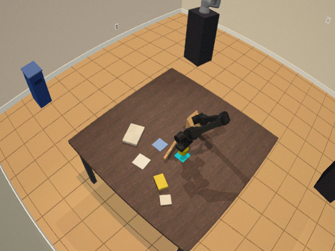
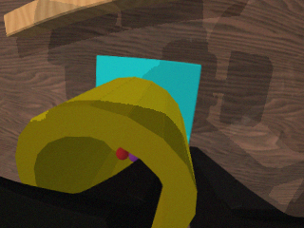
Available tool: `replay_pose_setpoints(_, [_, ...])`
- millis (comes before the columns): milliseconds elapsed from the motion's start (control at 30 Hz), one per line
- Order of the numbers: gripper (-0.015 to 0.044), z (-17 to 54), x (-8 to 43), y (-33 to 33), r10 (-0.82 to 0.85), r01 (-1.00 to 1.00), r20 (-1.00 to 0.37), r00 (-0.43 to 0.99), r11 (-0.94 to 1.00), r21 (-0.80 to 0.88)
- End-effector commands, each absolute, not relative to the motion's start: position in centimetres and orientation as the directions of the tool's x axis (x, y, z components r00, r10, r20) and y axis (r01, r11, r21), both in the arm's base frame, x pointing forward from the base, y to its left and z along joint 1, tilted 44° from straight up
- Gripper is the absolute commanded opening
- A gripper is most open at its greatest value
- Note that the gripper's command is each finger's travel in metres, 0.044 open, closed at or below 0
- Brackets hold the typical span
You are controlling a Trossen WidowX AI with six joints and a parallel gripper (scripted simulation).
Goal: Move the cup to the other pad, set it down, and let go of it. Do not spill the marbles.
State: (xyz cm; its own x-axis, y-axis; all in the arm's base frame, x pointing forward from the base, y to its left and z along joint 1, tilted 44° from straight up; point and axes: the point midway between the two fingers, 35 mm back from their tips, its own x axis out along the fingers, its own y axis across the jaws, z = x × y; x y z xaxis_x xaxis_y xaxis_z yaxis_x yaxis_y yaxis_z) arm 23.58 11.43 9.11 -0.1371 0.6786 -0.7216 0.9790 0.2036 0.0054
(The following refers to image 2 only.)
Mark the long wooden bar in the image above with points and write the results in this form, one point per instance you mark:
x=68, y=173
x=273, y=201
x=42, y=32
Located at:
x=40, y=16

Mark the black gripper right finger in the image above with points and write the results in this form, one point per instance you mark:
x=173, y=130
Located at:
x=224, y=202

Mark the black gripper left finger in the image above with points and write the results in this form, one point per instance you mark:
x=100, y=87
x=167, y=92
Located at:
x=128, y=199

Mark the purple marble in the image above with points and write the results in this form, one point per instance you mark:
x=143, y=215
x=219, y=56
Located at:
x=132, y=158

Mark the small red ball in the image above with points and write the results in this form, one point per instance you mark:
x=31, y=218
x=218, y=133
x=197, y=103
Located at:
x=122, y=154

